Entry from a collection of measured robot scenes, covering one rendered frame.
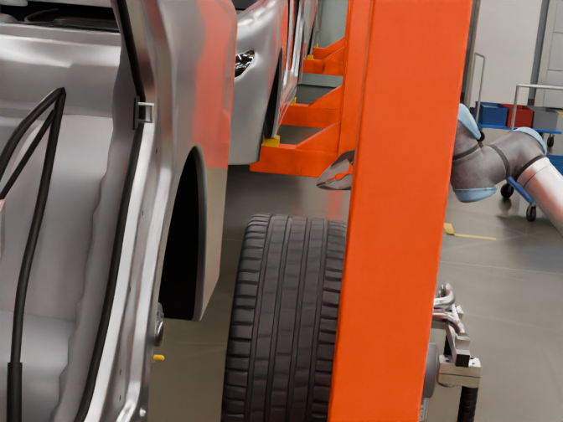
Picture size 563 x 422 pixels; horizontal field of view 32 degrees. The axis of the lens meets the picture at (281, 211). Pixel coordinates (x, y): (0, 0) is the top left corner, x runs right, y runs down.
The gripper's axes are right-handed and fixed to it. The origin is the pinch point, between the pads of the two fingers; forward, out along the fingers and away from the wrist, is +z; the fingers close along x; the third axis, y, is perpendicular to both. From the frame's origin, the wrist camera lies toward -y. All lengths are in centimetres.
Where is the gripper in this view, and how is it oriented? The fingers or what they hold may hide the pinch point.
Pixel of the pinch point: (322, 183)
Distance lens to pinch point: 224.2
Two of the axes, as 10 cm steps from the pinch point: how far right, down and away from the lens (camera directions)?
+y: 0.6, -2.0, 9.8
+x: -4.0, -9.0, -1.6
